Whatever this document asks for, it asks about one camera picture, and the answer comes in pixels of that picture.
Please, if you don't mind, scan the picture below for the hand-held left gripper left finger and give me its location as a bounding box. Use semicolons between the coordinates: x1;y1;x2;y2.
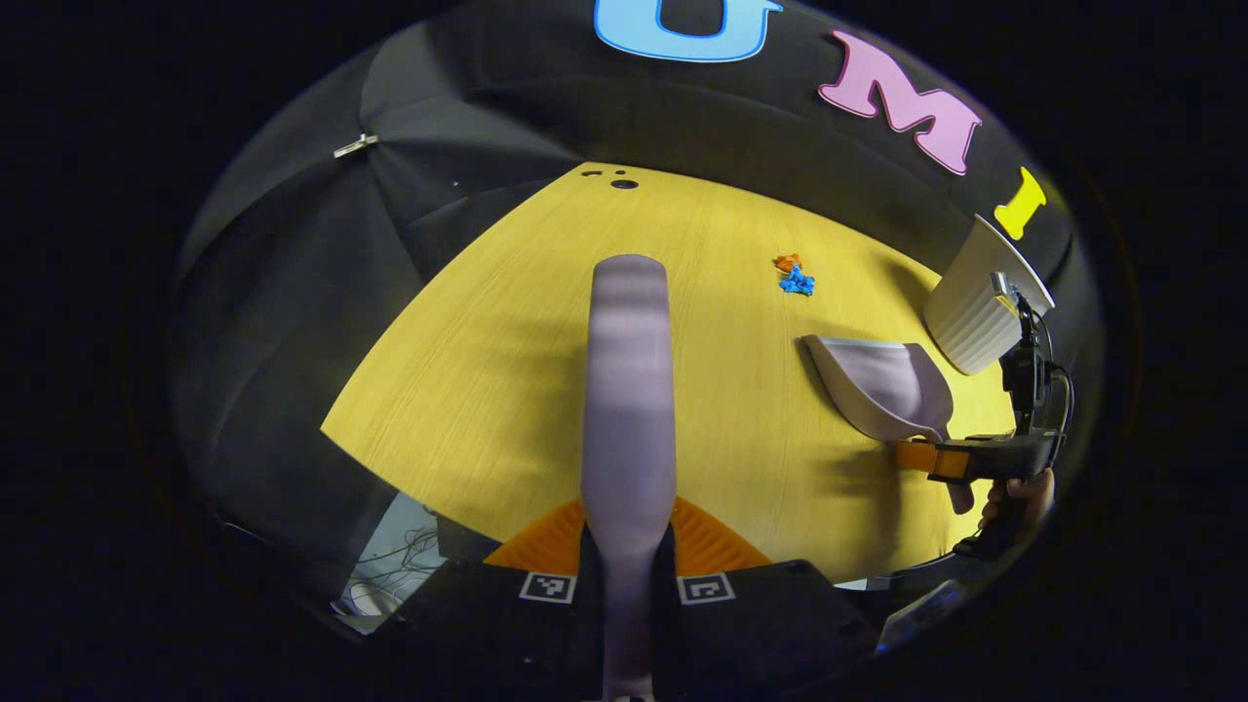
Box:
390;497;604;698

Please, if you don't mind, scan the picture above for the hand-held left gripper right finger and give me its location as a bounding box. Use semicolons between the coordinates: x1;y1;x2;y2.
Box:
653;495;878;698

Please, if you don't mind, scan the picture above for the bundle of dark cables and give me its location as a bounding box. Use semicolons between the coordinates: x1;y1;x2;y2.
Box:
346;507;449;617

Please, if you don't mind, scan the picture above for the white ribbed garbage bin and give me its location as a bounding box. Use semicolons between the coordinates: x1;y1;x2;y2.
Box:
922;214;1057;376

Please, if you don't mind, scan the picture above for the small pink broom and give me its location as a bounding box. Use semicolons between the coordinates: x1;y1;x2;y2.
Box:
580;254;677;701

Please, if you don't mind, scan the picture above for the pink dustpan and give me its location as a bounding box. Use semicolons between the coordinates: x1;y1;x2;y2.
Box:
799;334;976;515

